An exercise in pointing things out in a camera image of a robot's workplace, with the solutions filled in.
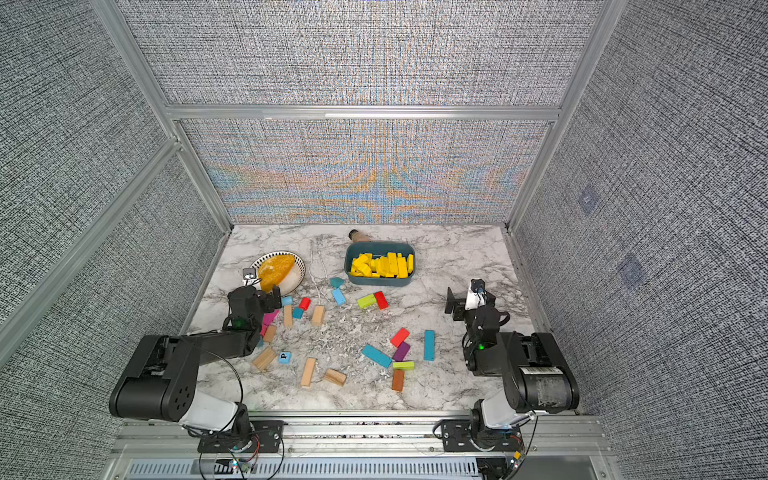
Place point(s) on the spice jar with black cap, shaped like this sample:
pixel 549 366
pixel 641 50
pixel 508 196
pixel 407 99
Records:
pixel 357 236

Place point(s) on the magenta long block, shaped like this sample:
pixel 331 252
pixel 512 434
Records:
pixel 270 318

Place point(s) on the natural wood block left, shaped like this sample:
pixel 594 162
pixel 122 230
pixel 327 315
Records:
pixel 264 359

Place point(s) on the natural wood block centre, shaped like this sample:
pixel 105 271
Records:
pixel 318 316

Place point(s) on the light blue flat block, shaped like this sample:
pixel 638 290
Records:
pixel 338 296

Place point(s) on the purple block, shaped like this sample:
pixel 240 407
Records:
pixel 401 352

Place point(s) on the red block lower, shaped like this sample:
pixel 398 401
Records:
pixel 399 337

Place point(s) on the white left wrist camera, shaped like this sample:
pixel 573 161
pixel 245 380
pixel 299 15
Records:
pixel 250 276

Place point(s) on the natural wood long block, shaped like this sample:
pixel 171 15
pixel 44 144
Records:
pixel 288 317

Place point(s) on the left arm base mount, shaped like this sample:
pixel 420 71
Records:
pixel 263 436

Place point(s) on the lime green block front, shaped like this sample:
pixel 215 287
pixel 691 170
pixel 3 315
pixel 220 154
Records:
pixel 404 365

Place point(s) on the red long block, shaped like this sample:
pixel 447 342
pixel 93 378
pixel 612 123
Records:
pixel 381 300

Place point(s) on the natural wood block front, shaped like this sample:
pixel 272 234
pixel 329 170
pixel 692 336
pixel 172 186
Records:
pixel 308 372

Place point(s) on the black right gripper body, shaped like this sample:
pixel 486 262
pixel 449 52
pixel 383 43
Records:
pixel 470 319

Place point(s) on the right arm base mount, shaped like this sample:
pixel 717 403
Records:
pixel 460 436

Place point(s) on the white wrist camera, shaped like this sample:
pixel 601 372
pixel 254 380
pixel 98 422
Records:
pixel 250 276
pixel 477 295

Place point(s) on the patterned white plate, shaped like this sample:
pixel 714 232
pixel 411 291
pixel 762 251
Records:
pixel 294 278

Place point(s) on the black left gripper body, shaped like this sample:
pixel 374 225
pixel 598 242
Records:
pixel 266 304

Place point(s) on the orange sesame bread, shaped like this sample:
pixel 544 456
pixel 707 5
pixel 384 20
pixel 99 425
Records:
pixel 274 270

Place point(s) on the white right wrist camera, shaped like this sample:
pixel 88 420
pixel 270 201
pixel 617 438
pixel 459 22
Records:
pixel 477 295

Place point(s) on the teal plastic bin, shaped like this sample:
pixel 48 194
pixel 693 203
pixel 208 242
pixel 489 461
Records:
pixel 377 249

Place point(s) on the teal flat block front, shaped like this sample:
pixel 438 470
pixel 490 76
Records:
pixel 377 356

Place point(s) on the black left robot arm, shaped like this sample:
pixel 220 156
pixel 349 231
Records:
pixel 160 380

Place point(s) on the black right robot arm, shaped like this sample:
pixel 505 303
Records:
pixel 535 375

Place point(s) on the orange brown block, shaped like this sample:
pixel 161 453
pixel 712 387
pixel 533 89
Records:
pixel 398 380

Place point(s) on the natural wood arch block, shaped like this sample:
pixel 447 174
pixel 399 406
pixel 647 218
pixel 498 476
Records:
pixel 336 377

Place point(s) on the teal long block right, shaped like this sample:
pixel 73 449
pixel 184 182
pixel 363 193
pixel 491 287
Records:
pixel 429 345

